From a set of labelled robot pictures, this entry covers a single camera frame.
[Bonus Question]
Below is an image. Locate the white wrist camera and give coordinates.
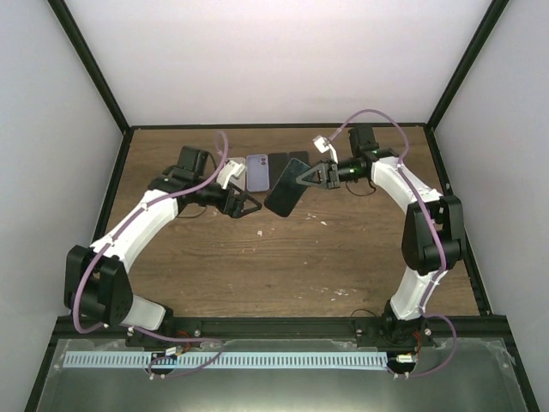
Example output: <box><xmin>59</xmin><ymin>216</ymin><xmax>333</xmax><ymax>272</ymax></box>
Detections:
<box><xmin>216</xmin><ymin>160</ymin><xmax>238</xmax><ymax>189</ymax></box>
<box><xmin>312</xmin><ymin>136</ymin><xmax>339</xmax><ymax>163</ymax></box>

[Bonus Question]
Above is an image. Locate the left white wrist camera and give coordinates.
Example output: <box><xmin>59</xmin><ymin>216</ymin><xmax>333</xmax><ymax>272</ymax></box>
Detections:
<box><xmin>216</xmin><ymin>160</ymin><xmax>238</xmax><ymax>189</ymax></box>

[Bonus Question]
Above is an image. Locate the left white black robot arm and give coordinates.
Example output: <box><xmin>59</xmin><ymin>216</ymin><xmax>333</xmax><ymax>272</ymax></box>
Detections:
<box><xmin>63</xmin><ymin>147</ymin><xmax>262</xmax><ymax>347</ymax></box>

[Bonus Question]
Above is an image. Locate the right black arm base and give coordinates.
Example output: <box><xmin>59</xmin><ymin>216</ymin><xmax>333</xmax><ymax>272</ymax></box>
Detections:
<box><xmin>350</xmin><ymin>300</ymin><xmax>425</xmax><ymax>347</ymax></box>

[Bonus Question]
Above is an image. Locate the black phone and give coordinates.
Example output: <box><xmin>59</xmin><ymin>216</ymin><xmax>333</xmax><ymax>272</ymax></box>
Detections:
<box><xmin>268</xmin><ymin>152</ymin><xmax>289</xmax><ymax>190</ymax></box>
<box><xmin>264</xmin><ymin>158</ymin><xmax>311</xmax><ymax>218</ymax></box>

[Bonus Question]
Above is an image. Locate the clear plastic sheet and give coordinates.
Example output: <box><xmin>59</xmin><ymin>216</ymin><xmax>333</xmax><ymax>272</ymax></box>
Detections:
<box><xmin>37</xmin><ymin>339</ymin><xmax>527</xmax><ymax>411</ymax></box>

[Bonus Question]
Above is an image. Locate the black front frame rail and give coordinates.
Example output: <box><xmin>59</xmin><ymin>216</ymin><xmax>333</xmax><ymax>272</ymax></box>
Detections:
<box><xmin>52</xmin><ymin>315</ymin><xmax>513</xmax><ymax>347</ymax></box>

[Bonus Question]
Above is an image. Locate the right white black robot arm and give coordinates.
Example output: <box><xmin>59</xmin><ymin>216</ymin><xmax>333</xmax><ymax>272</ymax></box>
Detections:
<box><xmin>295</xmin><ymin>127</ymin><xmax>466</xmax><ymax>346</ymax></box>

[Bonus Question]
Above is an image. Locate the lilac phone case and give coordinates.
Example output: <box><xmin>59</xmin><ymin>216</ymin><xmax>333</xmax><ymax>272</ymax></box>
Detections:
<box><xmin>246</xmin><ymin>154</ymin><xmax>269</xmax><ymax>192</ymax></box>

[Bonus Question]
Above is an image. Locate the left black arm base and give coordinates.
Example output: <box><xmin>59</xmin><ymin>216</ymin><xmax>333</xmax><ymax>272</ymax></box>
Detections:
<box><xmin>126</xmin><ymin>317</ymin><xmax>202</xmax><ymax>348</ymax></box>

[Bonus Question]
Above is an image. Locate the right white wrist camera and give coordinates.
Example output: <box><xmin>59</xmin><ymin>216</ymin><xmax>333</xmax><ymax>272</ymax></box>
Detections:
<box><xmin>312</xmin><ymin>136</ymin><xmax>339</xmax><ymax>163</ymax></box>

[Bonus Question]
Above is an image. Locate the light blue slotted strip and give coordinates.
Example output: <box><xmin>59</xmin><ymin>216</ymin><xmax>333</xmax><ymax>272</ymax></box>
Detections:
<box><xmin>63</xmin><ymin>351</ymin><xmax>388</xmax><ymax>371</ymax></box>

